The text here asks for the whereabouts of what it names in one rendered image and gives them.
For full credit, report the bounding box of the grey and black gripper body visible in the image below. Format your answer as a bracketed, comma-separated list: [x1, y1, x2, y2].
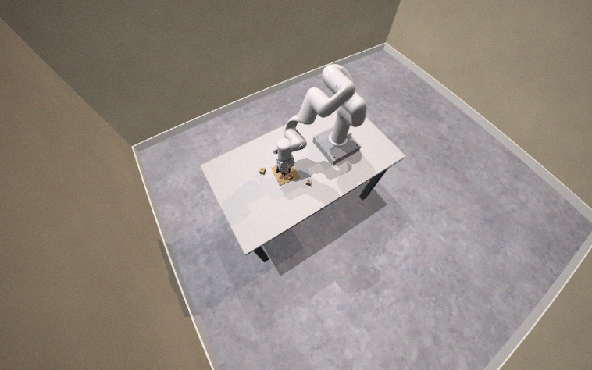
[276, 154, 294, 173]

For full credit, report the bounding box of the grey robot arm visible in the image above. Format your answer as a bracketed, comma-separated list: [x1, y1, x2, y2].
[273, 64, 366, 162]

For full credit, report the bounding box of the tan flat square mat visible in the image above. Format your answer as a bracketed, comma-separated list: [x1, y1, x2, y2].
[272, 166, 300, 185]

